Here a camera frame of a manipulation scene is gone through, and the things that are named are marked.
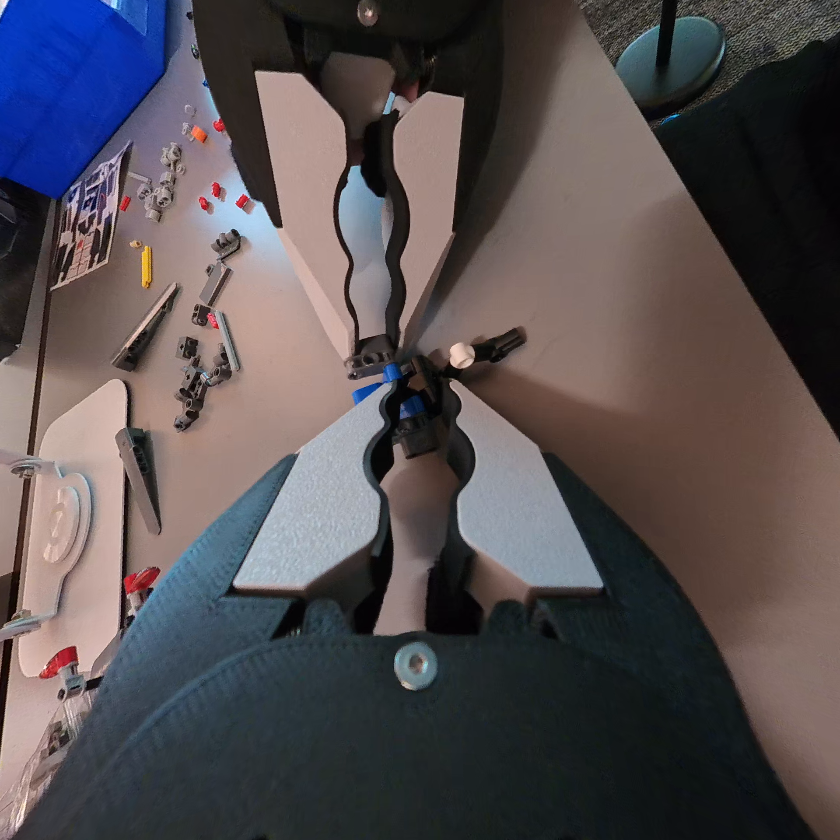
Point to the lego sticker sheet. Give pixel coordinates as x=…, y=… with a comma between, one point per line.
x=92, y=223

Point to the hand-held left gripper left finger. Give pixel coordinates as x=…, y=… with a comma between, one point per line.
x=308, y=525

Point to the short grey lego beam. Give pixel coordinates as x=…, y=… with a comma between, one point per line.
x=216, y=283

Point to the large lego vehicle model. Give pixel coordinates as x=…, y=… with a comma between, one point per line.
x=139, y=581

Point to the person's dark clothing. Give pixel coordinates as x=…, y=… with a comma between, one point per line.
x=774, y=229

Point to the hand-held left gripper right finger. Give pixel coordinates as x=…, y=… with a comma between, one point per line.
x=525, y=525

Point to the blue storage bin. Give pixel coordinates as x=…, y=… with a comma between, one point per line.
x=72, y=85

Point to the clear plastic bag of parts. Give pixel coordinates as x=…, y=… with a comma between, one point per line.
x=33, y=781

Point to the orange lego piece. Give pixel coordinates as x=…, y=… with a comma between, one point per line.
x=198, y=135

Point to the dark grey tapered lego panel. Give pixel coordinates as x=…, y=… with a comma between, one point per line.
x=141, y=479
x=148, y=325

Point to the blue and black lego subassembly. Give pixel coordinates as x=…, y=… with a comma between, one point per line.
x=417, y=436

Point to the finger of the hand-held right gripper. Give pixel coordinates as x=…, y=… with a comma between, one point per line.
x=302, y=197
x=430, y=184

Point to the cluster of light grey lego connectors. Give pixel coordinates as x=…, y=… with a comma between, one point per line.
x=161, y=193

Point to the dark grey angled lego connector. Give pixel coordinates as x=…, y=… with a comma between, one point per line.
x=226, y=243

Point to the small dark grey lego connector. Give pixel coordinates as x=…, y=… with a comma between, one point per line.
x=371, y=358

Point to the cluster of dark grey lego pieces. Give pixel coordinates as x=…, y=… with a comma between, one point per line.
x=193, y=387

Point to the black round-base floor stand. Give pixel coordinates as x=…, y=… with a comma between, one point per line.
x=682, y=72

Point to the yellow lego axle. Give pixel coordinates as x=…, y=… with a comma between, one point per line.
x=147, y=268

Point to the white book stand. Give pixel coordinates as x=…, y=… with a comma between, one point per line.
x=98, y=459

